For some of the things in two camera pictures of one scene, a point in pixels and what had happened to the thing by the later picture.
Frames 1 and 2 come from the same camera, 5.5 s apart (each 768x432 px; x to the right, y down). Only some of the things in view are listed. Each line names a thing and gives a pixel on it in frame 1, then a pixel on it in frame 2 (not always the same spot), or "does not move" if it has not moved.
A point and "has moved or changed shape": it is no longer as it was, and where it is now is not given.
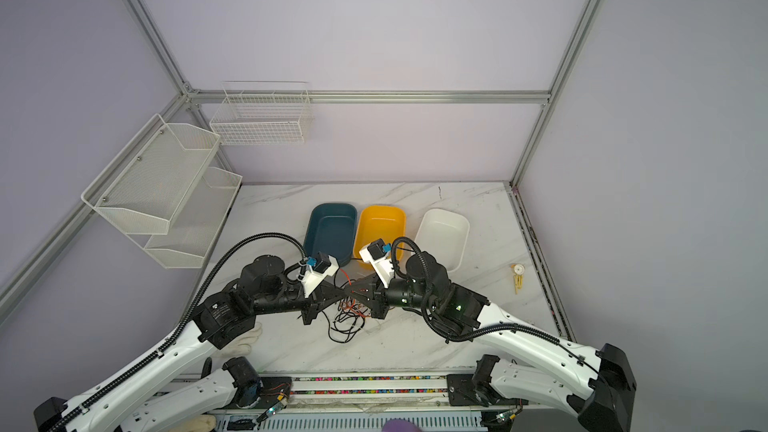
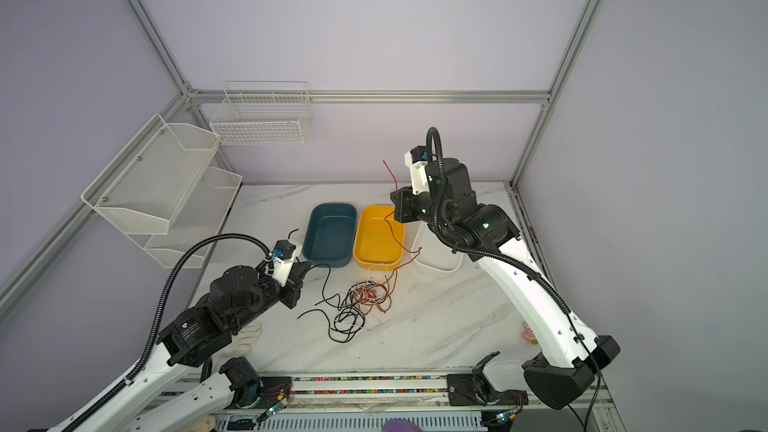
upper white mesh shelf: x=141 y=190 does not move
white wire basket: x=263 y=113 does not move
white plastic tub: x=444 y=235 does not move
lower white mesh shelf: x=194 y=234 does not move
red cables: x=352 y=304 has moved or changed shape
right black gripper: x=369 y=291 -> x=399 y=197
